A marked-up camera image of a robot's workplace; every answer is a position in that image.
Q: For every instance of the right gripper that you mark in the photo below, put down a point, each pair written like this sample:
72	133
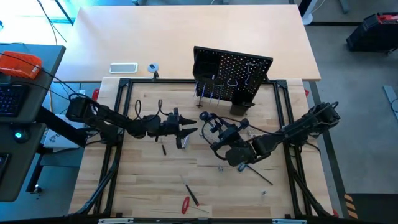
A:
234	135

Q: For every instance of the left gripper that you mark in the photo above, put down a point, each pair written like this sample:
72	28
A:
169	127

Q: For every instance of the red capped screwdriver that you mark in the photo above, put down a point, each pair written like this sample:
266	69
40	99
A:
193	196

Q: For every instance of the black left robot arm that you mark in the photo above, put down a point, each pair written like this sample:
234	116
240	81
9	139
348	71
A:
109	116

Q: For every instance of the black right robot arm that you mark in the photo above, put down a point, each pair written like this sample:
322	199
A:
298	127

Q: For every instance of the double prong peg hook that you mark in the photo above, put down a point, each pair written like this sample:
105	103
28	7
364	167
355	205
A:
202	95
212	95

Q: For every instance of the silver loop peg hook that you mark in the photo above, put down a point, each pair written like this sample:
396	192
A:
232	86

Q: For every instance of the small black screwdriver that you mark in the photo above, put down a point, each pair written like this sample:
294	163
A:
163	149

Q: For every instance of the small black pegboard bin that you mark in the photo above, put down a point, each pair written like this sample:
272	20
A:
205	70

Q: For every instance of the black perforated pegboard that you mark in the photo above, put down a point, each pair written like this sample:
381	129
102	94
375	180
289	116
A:
236	67

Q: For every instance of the small blue white roll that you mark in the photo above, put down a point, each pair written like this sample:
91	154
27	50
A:
153	68

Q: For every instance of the white rectangular tray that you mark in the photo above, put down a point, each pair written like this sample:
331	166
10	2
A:
123	68

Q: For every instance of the beige desk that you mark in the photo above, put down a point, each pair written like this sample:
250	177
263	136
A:
186	31

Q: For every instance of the black slanted support bar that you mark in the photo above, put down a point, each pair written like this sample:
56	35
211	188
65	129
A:
62	129

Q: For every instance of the white controller box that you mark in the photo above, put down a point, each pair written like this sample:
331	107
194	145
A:
57	140

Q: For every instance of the white floor stand base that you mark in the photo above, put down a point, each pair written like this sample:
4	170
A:
309	18

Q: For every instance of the grey side desk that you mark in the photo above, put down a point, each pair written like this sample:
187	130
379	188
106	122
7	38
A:
53	62

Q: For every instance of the yellow black hazard tape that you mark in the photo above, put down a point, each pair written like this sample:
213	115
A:
349	205

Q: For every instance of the black mouse with light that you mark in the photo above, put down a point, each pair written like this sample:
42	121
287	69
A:
20	135

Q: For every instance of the black equipment case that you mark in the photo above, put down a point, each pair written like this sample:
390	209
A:
370	37

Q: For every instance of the black keyboard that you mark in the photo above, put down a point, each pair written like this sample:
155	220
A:
11	99

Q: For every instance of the orange plastic case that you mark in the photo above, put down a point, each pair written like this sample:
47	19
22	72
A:
18	65

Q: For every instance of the red item on case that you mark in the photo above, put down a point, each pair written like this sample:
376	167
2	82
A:
387	18

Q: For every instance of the black aluminium table frame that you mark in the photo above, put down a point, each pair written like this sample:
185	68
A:
174	81

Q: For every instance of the red frame clamp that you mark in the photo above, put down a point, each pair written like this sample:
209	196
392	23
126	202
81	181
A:
307	93
95	93
335	213

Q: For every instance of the silver bar bracket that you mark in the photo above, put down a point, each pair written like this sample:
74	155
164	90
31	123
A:
289	221
116	221

